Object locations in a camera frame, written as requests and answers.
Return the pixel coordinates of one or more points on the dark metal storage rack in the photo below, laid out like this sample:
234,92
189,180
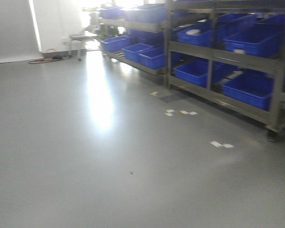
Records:
239,15

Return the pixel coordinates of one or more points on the grey stool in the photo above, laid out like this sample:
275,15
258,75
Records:
86,34

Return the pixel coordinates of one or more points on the blue rack bin lower left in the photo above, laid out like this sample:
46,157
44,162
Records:
196,72

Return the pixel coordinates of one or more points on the blue rack bin middle left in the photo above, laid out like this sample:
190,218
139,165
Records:
201,34

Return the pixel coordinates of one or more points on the blue rack bin lower right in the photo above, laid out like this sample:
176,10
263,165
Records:
251,89

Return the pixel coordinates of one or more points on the blue rack bin middle right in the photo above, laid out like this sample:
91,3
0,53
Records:
261,40

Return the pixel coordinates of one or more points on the blue rack bin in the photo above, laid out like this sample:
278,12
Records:
261,40
201,34
196,72
251,89

